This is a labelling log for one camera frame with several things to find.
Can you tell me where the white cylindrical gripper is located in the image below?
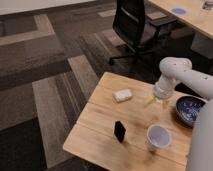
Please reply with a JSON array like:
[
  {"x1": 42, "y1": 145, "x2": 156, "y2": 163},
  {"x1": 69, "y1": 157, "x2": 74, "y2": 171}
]
[{"x1": 144, "y1": 76, "x2": 174, "y2": 110}]

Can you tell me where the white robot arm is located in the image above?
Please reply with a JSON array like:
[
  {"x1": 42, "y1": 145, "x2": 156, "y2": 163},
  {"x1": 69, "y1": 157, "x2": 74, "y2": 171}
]
[{"x1": 152, "y1": 57, "x2": 213, "y2": 171}]

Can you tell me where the blue patterned ceramic bowl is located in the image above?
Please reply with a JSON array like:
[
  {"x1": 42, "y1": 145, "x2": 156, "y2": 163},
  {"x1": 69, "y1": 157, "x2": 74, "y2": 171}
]
[{"x1": 176, "y1": 96, "x2": 206, "y2": 127}]

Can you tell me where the translucent plastic cup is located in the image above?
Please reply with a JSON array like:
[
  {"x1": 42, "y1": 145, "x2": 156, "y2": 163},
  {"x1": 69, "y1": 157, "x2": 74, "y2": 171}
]
[{"x1": 146, "y1": 124, "x2": 172, "y2": 152}]

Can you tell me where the white rectangular case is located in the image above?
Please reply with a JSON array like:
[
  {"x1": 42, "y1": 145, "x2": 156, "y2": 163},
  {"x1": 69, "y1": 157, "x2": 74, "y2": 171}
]
[{"x1": 113, "y1": 89, "x2": 133, "y2": 103}]

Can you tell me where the small black box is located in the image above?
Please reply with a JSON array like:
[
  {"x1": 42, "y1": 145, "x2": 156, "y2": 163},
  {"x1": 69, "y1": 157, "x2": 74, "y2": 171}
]
[{"x1": 114, "y1": 121, "x2": 126, "y2": 143}]

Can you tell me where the black office chair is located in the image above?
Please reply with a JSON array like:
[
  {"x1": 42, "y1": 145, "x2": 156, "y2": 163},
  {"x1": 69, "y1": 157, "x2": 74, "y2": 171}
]
[{"x1": 109, "y1": 0, "x2": 176, "y2": 65}]

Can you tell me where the blue round coaster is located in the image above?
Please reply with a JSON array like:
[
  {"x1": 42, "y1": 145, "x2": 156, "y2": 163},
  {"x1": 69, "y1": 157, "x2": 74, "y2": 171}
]
[{"x1": 171, "y1": 8, "x2": 186, "y2": 15}]

